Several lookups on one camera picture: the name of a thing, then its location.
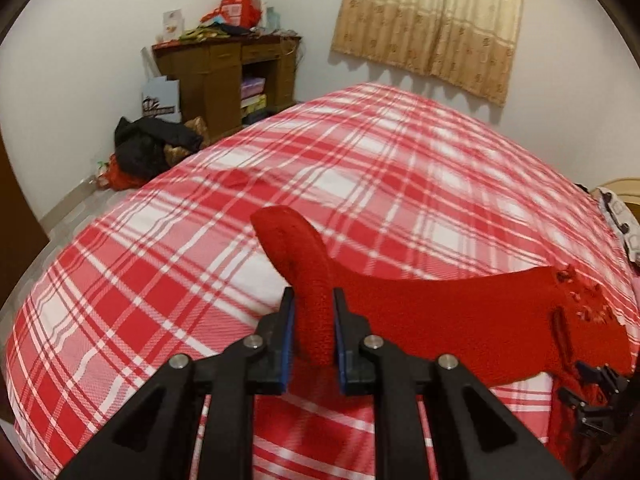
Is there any brown wooden desk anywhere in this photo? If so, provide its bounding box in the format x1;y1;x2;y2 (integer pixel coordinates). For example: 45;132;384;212
151;35;303;143

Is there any beige wooden headboard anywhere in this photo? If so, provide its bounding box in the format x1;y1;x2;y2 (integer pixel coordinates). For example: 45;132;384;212
590;177;640;202

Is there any red plaid bed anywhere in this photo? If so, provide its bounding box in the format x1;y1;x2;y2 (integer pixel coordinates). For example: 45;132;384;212
5;81;640;480

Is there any red knitted sweater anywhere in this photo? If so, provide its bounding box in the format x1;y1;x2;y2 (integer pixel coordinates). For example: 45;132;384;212
250;206;633;466

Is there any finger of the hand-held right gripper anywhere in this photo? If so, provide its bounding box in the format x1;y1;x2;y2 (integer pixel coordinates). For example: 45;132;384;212
574;360;629;397
556;385;620;445

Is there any grey paper bag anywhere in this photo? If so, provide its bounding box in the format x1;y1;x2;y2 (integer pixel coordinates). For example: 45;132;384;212
141;76;182;123

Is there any brown wooden door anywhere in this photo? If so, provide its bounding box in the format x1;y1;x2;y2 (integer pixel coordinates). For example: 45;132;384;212
0;130;49;281

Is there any white greeting card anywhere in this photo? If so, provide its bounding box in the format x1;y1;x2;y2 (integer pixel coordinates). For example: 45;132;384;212
161;9;188;41

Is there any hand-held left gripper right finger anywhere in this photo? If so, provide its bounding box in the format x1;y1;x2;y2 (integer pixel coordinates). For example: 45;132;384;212
332;287;576;480

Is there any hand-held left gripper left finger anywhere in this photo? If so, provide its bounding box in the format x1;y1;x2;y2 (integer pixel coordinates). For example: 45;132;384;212
65;287;296;480

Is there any beige patterned curtain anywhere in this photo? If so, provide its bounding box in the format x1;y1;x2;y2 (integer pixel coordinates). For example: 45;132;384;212
330;0;526;107

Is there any golden patterned cushion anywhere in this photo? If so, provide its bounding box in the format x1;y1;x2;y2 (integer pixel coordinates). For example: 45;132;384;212
167;116;211;166

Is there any red cloth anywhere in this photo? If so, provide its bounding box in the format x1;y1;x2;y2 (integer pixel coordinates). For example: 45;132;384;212
102;157;151;192

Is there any black jacket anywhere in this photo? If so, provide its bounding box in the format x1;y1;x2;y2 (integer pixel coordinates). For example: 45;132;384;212
114;116;203;183

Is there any white patterned pillow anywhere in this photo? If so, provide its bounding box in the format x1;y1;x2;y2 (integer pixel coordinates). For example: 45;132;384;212
597;187;640;263

